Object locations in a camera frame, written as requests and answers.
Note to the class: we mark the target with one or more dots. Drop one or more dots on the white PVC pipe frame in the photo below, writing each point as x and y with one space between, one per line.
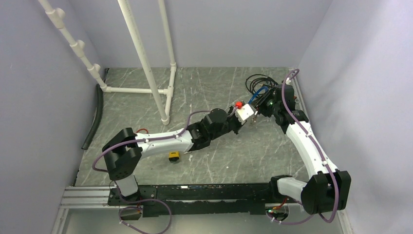
162 97

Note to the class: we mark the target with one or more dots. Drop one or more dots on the blue cable lock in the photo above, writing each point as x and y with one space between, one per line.
262 90

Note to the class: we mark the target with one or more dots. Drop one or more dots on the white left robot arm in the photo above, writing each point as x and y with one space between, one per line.
123 152

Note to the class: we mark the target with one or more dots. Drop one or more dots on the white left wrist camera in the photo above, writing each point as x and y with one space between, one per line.
243 112

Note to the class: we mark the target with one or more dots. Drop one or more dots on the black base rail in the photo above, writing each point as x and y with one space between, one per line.
199 199

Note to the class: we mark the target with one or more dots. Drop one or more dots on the yellow padlock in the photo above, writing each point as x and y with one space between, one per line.
174 156

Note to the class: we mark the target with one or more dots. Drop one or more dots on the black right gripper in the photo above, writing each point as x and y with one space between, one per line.
260 105

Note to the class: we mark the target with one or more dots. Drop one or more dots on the aluminium extrusion frame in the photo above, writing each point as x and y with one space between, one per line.
92 197

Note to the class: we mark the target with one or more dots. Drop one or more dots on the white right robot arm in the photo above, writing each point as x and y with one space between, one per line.
327 187

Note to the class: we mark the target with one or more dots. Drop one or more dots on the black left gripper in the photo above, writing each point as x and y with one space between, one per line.
239 126

